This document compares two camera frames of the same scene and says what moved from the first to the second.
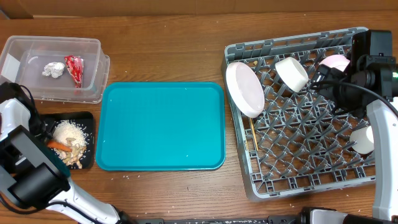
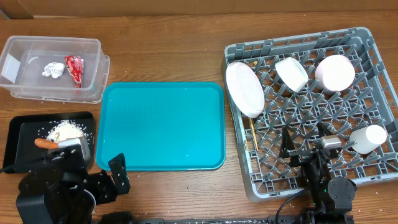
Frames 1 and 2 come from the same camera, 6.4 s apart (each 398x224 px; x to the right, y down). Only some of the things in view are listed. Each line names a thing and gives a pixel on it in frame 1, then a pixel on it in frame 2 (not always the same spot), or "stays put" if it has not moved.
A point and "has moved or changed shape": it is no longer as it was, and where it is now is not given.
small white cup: [365, 140] stays put
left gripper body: [38, 128] → [99, 186]
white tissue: [54, 69] stays put
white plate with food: [245, 89] stays put
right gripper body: [339, 96] → [300, 157]
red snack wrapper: [74, 64] stays put
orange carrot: [59, 145] has moved or changed shape
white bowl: [291, 73] stays put
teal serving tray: [161, 126] stays put
